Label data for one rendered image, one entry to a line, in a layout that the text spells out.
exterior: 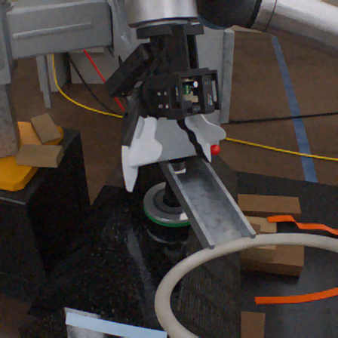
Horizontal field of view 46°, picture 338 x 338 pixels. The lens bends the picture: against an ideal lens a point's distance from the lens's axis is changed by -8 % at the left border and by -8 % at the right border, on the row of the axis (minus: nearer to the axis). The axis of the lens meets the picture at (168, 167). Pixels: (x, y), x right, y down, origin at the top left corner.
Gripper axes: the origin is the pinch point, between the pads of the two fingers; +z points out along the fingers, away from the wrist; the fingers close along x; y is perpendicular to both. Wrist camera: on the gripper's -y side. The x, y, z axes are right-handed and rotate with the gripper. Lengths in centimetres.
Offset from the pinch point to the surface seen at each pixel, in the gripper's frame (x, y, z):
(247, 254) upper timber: 128, -81, 89
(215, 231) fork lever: 38, -25, 28
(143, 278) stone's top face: 33, -51, 48
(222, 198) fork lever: 48, -30, 23
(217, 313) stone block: 48, -35, 64
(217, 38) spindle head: 50, -29, -20
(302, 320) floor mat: 124, -42, 118
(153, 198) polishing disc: 55, -67, 31
